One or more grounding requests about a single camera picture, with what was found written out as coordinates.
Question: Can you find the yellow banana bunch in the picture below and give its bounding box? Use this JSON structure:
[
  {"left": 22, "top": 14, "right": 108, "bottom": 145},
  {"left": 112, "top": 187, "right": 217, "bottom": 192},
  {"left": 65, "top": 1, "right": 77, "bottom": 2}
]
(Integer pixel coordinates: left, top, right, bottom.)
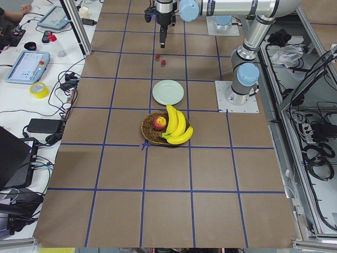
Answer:
[{"left": 162, "top": 104, "right": 194, "bottom": 145}]

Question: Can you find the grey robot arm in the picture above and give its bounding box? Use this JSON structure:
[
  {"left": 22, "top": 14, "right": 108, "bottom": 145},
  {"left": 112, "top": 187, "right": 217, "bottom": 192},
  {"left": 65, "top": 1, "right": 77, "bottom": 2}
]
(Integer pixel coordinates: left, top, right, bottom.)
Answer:
[
  {"left": 214, "top": 15, "right": 233, "bottom": 27},
  {"left": 151, "top": 1, "right": 302, "bottom": 101}
]

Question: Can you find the black laptop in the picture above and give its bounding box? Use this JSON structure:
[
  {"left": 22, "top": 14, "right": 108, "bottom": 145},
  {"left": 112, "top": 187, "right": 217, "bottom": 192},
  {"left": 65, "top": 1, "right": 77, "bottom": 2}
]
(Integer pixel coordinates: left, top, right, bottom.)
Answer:
[{"left": 1, "top": 128, "right": 38, "bottom": 190}]

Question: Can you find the blue teach pendant near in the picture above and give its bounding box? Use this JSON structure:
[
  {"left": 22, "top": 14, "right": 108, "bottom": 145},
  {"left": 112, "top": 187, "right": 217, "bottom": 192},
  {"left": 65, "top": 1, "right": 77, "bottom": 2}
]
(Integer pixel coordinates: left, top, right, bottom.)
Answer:
[{"left": 5, "top": 51, "right": 50, "bottom": 84}]

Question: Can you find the white paper cup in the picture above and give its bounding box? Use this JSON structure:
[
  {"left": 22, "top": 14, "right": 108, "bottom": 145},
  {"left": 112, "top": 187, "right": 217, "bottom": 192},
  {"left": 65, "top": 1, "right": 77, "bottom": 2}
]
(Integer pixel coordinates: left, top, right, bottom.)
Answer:
[{"left": 78, "top": 6, "right": 88, "bottom": 18}]

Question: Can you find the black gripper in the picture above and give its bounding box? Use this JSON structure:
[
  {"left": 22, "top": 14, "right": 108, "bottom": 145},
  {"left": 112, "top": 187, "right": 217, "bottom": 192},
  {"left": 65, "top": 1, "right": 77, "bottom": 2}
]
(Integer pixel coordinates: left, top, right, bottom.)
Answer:
[{"left": 156, "top": 11, "right": 176, "bottom": 48}]

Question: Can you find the red capped clear bottle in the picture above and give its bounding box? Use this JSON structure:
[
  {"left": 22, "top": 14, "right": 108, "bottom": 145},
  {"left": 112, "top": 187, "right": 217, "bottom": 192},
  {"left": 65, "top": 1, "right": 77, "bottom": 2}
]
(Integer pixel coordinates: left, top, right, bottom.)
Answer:
[{"left": 48, "top": 32, "right": 67, "bottom": 57}]

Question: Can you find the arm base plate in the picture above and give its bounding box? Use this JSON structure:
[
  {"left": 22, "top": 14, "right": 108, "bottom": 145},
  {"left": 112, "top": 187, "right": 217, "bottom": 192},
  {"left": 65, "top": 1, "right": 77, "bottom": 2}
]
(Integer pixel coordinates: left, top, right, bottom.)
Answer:
[
  {"left": 215, "top": 81, "right": 259, "bottom": 114},
  {"left": 206, "top": 16, "right": 240, "bottom": 36}
]

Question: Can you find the blue teach pendant far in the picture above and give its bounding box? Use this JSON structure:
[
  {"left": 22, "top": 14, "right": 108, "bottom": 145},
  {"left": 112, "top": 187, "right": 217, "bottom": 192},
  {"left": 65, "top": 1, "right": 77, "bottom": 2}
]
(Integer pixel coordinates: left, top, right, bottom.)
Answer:
[{"left": 37, "top": 6, "right": 69, "bottom": 30}]

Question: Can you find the yellow tape roll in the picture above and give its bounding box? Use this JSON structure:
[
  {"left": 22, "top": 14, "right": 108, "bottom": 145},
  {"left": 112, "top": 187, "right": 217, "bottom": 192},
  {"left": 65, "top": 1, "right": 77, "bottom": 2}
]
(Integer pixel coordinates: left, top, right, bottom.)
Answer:
[{"left": 29, "top": 82, "right": 49, "bottom": 99}]

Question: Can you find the red apple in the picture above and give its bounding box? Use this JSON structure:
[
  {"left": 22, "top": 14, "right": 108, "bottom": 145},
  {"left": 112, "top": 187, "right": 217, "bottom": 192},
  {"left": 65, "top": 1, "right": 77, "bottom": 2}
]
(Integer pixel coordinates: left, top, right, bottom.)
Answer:
[{"left": 152, "top": 116, "right": 167, "bottom": 131}]

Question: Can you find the black phone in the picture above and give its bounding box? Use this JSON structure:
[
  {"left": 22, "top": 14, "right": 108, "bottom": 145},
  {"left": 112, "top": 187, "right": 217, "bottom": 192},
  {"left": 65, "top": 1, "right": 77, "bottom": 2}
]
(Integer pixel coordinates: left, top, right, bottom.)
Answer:
[{"left": 42, "top": 31, "right": 52, "bottom": 44}]

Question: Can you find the black power adapter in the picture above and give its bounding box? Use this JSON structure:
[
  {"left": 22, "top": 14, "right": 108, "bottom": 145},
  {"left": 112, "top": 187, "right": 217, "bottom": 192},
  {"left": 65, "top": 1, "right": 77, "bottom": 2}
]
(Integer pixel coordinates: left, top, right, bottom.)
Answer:
[{"left": 27, "top": 119, "right": 62, "bottom": 134}]

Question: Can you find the aluminium frame post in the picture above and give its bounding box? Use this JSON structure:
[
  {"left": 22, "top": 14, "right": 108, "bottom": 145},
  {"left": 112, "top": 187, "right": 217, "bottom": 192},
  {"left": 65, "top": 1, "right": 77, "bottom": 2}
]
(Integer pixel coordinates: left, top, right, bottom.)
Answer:
[{"left": 60, "top": 0, "right": 92, "bottom": 56}]

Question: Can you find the brown wicker basket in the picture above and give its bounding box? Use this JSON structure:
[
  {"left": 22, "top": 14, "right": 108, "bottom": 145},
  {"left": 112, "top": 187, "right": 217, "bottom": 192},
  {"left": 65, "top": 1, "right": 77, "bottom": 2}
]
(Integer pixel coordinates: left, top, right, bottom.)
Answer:
[{"left": 141, "top": 112, "right": 190, "bottom": 145}]

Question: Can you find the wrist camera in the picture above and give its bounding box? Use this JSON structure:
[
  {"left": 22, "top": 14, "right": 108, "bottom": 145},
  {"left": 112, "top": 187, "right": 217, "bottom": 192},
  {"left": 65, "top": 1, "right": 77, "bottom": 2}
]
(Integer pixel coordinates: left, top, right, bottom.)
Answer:
[{"left": 144, "top": 7, "right": 156, "bottom": 23}]

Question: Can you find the blue teach pendant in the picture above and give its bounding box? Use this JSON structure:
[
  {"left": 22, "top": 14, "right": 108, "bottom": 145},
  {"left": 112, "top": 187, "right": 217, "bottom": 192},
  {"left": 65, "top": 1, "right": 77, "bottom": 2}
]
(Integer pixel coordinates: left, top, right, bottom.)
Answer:
[
  {"left": 37, "top": 6, "right": 69, "bottom": 30},
  {"left": 5, "top": 51, "right": 50, "bottom": 84}
]

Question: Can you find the light green plate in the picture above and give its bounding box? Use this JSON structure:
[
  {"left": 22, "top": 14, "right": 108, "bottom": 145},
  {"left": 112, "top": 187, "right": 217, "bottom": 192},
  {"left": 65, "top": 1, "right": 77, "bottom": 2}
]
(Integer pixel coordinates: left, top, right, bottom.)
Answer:
[{"left": 152, "top": 80, "right": 184, "bottom": 105}]

